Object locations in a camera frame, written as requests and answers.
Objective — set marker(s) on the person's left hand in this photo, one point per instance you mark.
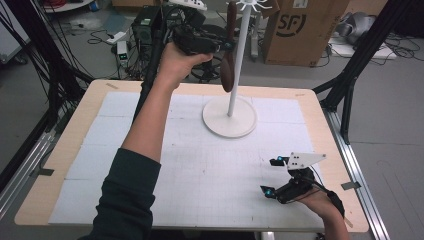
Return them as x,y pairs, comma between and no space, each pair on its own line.
175,65

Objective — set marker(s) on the brown wooden spoon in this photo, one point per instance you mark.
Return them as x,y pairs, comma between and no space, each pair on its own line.
228,71

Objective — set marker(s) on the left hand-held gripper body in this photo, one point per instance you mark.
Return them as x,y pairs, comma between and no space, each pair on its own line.
195,41

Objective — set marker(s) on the black metal frame strut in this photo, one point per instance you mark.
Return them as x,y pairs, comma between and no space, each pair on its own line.
363,50
36,36

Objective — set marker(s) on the grey tape piece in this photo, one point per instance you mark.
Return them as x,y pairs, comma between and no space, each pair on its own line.
350,185
46,172

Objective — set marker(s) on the white hook rack stand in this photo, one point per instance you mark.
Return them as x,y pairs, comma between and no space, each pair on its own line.
230,125

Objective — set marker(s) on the black round stool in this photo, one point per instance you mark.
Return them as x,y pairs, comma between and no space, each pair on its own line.
218,33

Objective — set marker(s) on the aluminium rail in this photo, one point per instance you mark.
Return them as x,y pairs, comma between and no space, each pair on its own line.
23,170
356,173

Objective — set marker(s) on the person's right hand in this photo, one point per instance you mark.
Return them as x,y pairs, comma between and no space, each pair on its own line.
316,205

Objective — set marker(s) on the white power strip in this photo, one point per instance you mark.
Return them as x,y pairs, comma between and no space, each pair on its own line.
116,37

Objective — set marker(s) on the white flat board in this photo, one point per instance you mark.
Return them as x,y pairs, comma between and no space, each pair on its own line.
363,51

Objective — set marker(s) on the white grid mat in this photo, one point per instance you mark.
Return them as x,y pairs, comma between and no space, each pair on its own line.
206,173

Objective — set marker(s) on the brown cardboard box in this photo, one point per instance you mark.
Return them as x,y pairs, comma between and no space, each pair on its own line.
300,40

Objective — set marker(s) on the white device with green display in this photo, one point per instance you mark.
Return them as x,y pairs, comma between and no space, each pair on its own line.
122,53

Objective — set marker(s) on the beige tape piece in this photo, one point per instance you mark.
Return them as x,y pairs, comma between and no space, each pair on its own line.
300,94
112,86

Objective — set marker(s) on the dark green sleeve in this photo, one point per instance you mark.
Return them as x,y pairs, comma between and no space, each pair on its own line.
126,200

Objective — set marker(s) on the white round table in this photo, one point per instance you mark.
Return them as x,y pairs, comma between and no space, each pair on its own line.
66,6

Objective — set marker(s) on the large black computer tower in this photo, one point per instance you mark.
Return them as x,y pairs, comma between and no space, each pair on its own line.
145,33

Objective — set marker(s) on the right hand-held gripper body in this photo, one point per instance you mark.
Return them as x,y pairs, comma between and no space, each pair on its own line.
303,160

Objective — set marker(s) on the silver grey wrapped bundle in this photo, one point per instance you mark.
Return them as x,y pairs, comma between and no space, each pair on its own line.
356,26

